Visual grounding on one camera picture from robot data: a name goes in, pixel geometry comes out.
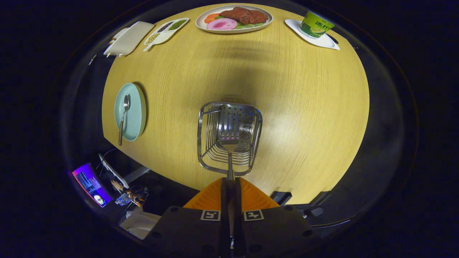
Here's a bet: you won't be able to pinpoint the white divided dish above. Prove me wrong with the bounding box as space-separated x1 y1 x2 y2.
143 18 189 52

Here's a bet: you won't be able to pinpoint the white toaster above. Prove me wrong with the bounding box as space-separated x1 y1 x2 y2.
103 21 155 57

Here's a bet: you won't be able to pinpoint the white food plate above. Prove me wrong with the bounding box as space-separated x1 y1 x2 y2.
195 4 273 34

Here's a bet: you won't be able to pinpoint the metal fork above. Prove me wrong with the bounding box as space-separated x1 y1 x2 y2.
218 124 241 237

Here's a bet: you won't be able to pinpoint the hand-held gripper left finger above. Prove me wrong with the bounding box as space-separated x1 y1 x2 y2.
143 177 230 258

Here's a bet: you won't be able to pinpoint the green lettuce leaf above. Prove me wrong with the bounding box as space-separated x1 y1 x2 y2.
235 21 268 29

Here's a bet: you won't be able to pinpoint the laptop screen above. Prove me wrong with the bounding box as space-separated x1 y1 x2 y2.
72 163 113 208

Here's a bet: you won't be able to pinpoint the metal spoon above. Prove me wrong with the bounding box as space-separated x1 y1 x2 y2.
118 95 130 146

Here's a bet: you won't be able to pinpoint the white power strip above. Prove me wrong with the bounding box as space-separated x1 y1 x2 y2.
99 153 129 188

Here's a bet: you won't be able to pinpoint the green drink bottle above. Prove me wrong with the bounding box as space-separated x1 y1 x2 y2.
299 10 335 38

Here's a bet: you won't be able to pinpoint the mint green plate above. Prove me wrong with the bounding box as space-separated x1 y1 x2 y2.
114 83 147 142

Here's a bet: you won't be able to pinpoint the red-brown meat pieces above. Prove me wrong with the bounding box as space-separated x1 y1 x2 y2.
219 7 269 25

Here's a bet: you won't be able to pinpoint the white cloth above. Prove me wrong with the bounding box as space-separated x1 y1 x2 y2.
119 211 162 240

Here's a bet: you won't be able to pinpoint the pink ham slice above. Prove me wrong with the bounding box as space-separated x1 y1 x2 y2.
207 18 238 30

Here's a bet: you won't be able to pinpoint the white coaster tray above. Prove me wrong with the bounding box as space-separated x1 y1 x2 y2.
285 19 340 51

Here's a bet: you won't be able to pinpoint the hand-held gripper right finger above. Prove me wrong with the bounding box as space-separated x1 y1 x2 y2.
231 177 318 258

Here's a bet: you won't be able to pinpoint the metal wire basket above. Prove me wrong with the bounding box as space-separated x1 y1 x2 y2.
197 101 263 177

